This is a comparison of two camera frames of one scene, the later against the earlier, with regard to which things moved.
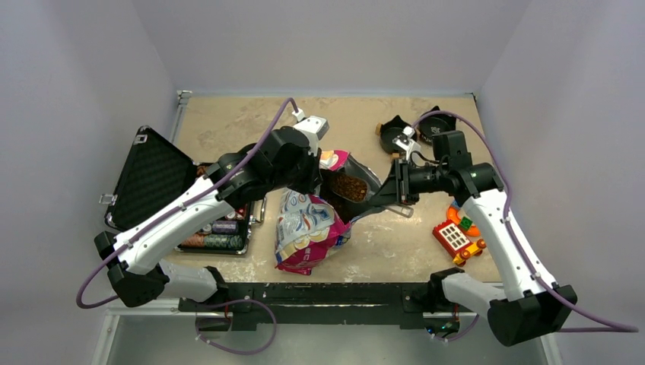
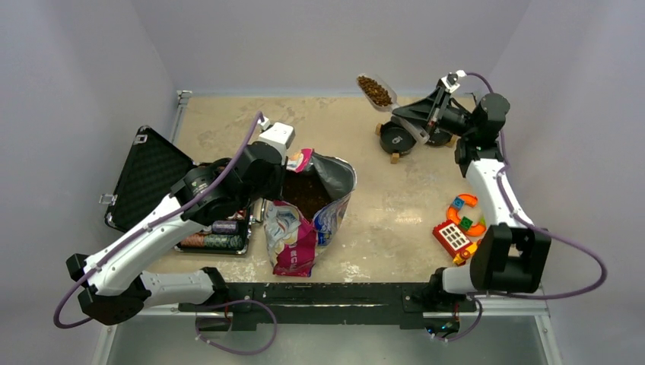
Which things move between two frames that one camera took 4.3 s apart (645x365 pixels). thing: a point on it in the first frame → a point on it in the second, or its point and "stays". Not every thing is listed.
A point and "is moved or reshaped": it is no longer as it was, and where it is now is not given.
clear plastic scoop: [358, 182] → [382, 97]
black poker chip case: [155, 169] stays
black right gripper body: [413, 180] → [456, 122]
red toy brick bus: [456, 243] stays
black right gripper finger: [389, 192] → [424, 109]
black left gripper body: [301, 178] → [272, 189]
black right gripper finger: [386, 196] → [418, 116]
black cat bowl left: [389, 131] stays
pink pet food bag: [312, 227] is moved or reshaped
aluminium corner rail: [183, 96] stays
